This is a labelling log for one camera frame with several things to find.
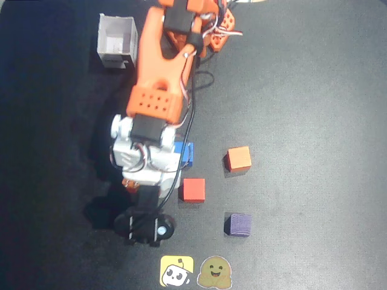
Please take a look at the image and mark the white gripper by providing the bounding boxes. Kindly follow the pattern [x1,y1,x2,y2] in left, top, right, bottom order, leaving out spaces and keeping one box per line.
[109,141,184,198]

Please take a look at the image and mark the orange robot base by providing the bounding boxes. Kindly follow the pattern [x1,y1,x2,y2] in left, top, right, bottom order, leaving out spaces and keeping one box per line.
[210,7,236,53]

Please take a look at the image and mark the red cube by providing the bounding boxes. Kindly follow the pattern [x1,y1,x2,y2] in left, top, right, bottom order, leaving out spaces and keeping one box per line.
[178,178,207,203]

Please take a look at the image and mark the blue cube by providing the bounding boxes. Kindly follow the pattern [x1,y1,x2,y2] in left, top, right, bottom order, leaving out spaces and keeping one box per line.
[174,141,195,169]

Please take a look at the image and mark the orange cube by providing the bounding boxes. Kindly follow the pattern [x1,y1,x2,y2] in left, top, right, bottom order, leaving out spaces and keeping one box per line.
[224,146,253,173]

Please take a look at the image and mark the purple cube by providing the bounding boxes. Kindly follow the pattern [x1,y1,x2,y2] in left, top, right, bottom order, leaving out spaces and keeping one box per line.
[224,213,253,237]

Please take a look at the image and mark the yellow robot sticker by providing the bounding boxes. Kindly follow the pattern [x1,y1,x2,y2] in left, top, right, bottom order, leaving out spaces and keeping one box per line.
[159,255,195,288]

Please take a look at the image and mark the smiling hugging face sticker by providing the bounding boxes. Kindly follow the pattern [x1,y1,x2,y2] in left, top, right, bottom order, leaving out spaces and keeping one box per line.
[197,256,233,288]

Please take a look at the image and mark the white cardboard box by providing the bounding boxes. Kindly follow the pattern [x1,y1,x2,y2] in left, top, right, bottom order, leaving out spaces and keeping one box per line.
[97,13,138,70]

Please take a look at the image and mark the black table mat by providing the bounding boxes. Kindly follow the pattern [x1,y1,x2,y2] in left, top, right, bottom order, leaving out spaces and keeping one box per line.
[0,0,387,290]

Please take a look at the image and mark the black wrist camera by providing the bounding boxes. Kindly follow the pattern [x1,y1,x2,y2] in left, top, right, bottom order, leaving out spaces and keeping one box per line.
[113,185,177,248]

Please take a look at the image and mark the black camera cable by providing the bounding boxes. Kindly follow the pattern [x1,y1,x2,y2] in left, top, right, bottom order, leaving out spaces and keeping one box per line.
[155,53,215,213]

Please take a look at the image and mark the white and red servo wires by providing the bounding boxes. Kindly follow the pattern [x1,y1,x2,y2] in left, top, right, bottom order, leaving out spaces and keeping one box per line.
[198,13,244,40]

